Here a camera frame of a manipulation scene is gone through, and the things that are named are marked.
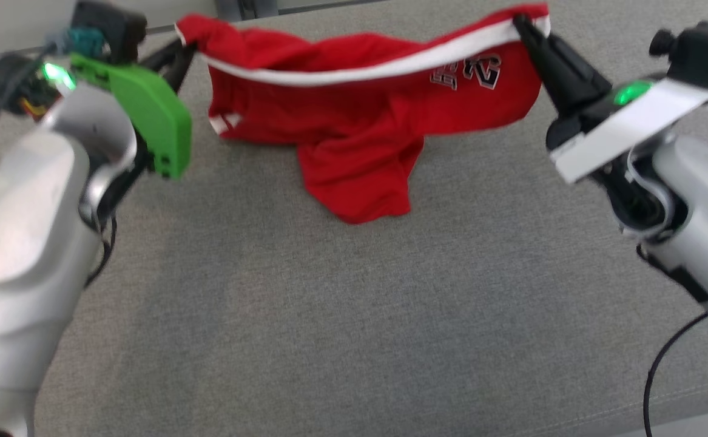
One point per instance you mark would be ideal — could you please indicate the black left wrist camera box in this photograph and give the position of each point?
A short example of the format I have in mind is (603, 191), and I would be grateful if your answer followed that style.
(117, 27)

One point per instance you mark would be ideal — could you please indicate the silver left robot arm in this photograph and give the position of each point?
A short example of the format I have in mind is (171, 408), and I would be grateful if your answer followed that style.
(26, 212)

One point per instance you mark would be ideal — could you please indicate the red shorts white stripe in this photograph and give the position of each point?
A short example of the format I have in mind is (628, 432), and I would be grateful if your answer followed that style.
(360, 152)

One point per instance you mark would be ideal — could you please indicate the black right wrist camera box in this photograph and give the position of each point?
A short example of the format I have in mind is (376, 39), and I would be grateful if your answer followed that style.
(699, 51)

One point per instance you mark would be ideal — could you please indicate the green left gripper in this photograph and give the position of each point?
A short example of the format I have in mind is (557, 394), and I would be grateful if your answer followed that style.
(153, 115)

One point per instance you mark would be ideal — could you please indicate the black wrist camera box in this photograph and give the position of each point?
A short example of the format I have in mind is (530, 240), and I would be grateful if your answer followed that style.
(699, 51)
(117, 27)

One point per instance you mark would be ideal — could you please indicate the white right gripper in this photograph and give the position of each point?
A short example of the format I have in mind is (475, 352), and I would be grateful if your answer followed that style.
(627, 127)

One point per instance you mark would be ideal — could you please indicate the grey fabric sofa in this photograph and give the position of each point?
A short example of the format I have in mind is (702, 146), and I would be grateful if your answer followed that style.
(360, 315)

